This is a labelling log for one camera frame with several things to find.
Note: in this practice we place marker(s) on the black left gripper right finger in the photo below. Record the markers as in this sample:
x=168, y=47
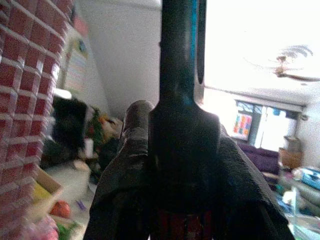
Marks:
x=240, y=180

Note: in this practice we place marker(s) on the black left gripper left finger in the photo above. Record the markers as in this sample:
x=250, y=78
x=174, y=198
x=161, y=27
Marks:
x=130, y=150

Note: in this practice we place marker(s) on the purple sofa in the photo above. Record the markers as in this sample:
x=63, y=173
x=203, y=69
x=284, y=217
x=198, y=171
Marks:
x=262, y=157

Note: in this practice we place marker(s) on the green plant with flowers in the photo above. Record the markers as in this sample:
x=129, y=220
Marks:
x=96, y=127

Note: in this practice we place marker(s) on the brown cardboard box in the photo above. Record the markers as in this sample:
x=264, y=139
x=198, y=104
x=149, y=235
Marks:
x=291, y=155

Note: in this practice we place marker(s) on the window with colourful panes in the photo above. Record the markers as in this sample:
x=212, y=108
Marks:
x=265, y=125

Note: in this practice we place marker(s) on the black fluffy object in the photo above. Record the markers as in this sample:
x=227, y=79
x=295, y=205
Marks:
x=68, y=125

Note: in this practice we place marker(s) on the blue and white box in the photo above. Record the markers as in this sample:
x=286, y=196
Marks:
x=311, y=177

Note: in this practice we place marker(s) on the small purple clip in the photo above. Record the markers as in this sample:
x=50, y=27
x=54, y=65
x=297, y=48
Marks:
x=80, y=204

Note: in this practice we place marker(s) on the open cardboard box, yellow inside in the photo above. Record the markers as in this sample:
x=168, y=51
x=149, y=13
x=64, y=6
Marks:
x=46, y=187

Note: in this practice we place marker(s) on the brown ceiling fan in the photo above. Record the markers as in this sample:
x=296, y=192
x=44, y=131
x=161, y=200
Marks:
x=287, y=67

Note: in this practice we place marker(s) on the pastel wall poster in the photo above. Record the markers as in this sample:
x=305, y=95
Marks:
x=76, y=67

